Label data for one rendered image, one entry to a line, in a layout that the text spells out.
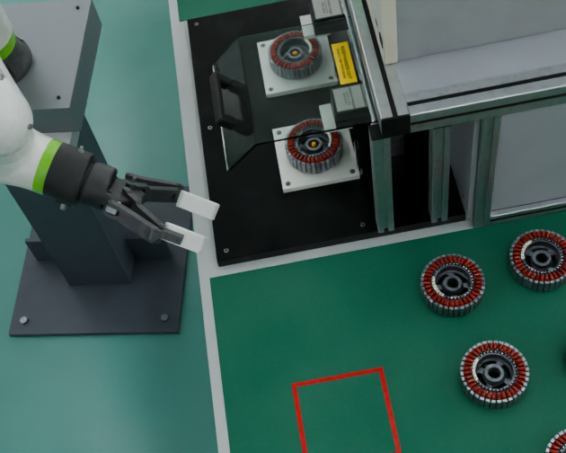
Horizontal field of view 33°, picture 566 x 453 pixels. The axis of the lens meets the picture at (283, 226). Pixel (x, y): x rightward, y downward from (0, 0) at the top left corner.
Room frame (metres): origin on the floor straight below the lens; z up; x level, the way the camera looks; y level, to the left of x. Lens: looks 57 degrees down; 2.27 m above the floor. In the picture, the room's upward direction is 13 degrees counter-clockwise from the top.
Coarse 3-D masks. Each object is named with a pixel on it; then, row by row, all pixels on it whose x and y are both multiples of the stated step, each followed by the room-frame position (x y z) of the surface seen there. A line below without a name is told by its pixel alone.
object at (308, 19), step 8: (312, 0) 1.39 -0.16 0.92; (320, 0) 1.39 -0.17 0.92; (328, 0) 1.38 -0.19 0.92; (336, 0) 1.38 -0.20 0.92; (312, 8) 1.37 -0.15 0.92; (320, 8) 1.37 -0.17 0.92; (328, 8) 1.36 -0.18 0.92; (336, 8) 1.36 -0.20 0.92; (304, 16) 1.40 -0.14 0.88; (312, 16) 1.36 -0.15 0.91; (320, 16) 1.34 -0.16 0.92; (328, 16) 1.34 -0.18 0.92; (336, 16) 1.34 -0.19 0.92; (304, 24) 1.37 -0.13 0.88
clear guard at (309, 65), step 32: (288, 32) 1.18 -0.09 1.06; (320, 32) 1.16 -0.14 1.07; (352, 32) 1.15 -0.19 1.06; (224, 64) 1.17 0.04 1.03; (256, 64) 1.12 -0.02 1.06; (288, 64) 1.11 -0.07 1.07; (320, 64) 1.09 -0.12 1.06; (224, 96) 1.11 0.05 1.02; (256, 96) 1.05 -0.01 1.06; (288, 96) 1.04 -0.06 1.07; (320, 96) 1.02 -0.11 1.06; (352, 96) 1.01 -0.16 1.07; (224, 128) 1.05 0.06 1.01; (256, 128) 0.99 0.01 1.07; (288, 128) 0.97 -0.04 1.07; (320, 128) 0.96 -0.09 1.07
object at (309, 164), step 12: (336, 132) 1.13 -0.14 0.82; (288, 144) 1.13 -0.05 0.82; (300, 144) 1.14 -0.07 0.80; (336, 144) 1.11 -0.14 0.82; (288, 156) 1.11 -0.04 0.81; (300, 156) 1.10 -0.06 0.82; (312, 156) 1.09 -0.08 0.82; (324, 156) 1.08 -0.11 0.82; (336, 156) 1.09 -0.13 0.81; (300, 168) 1.09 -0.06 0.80; (312, 168) 1.07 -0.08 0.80; (324, 168) 1.07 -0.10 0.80
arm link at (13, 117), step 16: (0, 64) 1.05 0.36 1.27; (0, 80) 1.01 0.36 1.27; (0, 96) 0.98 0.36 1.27; (16, 96) 0.99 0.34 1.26; (0, 112) 0.95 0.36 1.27; (16, 112) 0.96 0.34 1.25; (0, 128) 0.94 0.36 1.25; (16, 128) 0.94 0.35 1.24; (0, 144) 0.93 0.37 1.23; (16, 144) 0.94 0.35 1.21; (0, 160) 0.95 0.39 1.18; (16, 160) 0.96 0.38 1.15
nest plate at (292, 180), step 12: (348, 132) 1.16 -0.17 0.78; (276, 144) 1.17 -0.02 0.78; (324, 144) 1.14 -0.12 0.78; (348, 144) 1.13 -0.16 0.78; (348, 156) 1.10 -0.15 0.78; (288, 168) 1.10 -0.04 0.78; (336, 168) 1.08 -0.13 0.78; (348, 168) 1.07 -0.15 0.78; (288, 180) 1.08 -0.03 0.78; (300, 180) 1.07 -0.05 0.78; (312, 180) 1.06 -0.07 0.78; (324, 180) 1.06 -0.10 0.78; (336, 180) 1.05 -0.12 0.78; (348, 180) 1.05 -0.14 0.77
